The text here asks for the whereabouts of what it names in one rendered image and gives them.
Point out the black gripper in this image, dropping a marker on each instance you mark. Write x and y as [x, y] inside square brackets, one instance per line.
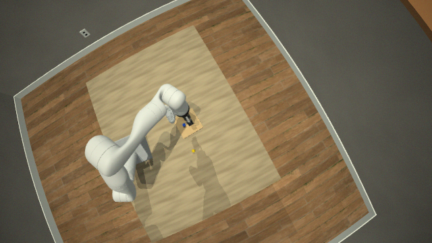
[187, 117]

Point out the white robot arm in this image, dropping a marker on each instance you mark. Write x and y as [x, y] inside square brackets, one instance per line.
[117, 164]

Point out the tan square mat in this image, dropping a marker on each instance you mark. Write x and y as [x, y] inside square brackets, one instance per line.
[188, 130]

